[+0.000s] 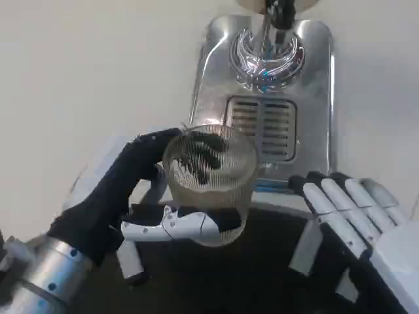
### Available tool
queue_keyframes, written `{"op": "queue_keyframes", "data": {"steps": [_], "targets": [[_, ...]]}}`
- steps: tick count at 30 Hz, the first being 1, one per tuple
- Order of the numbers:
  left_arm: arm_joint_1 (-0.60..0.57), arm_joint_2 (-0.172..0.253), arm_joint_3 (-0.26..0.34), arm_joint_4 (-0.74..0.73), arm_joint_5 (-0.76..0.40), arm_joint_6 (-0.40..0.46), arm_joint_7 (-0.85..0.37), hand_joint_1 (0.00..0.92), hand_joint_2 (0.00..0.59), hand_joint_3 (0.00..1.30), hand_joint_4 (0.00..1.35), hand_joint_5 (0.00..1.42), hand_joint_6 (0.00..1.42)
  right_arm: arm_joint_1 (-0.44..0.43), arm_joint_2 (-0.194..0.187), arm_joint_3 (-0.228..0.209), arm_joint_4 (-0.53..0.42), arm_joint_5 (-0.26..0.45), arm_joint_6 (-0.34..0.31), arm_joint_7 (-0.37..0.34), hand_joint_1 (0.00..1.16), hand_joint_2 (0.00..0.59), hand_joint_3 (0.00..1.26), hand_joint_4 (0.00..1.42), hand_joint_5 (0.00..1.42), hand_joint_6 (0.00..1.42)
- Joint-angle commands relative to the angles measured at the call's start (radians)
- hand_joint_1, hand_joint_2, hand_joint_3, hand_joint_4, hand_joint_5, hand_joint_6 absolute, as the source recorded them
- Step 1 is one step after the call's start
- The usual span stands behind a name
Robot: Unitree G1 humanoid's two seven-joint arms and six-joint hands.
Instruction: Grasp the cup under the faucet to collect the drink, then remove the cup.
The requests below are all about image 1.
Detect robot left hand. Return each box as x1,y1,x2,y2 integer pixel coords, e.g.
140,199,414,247
45,127,245,287

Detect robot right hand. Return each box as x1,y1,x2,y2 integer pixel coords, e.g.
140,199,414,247
287,170,419,314

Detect clear ribbed glass cup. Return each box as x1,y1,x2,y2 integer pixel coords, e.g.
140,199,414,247
162,124,261,248

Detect steel drip tray with grid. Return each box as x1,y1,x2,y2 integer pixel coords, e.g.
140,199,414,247
187,16,337,201

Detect drink dispenser tap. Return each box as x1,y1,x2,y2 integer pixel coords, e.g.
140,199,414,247
260,0,298,44

